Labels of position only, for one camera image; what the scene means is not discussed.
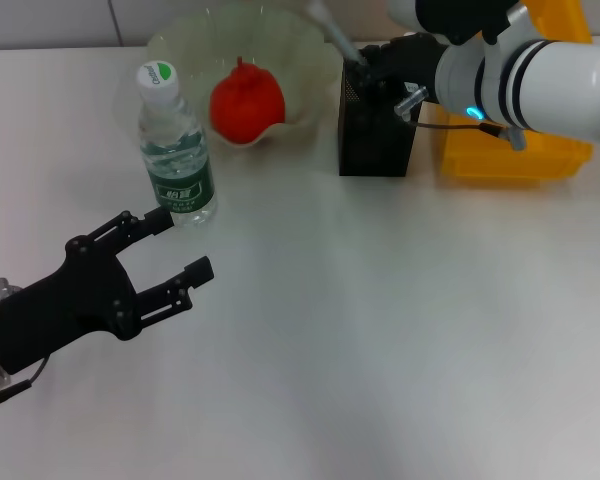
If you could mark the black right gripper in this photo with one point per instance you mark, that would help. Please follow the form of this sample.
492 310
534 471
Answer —
415 60

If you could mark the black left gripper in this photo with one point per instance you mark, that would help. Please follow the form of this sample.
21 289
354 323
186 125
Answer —
70 305

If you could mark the grey pen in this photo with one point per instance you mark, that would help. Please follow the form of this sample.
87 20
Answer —
332 30

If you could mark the clear water bottle green label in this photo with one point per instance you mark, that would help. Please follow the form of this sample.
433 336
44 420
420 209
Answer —
180 150

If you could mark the red-orange fruit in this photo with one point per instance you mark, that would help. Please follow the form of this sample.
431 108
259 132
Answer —
247 107

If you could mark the black mesh pen holder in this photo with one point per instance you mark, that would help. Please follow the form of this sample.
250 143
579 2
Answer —
375 145

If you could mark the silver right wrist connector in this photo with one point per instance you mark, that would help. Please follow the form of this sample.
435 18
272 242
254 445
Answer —
410 102

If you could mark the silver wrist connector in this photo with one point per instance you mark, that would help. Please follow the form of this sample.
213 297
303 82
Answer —
410 102
5 289

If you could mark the pale green glass bowl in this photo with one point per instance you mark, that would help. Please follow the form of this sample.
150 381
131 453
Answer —
280 50

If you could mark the yellow plastic bin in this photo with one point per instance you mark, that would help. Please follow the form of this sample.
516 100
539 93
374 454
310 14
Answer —
505 160

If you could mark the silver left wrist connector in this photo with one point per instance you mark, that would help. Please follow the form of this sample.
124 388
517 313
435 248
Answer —
5 289

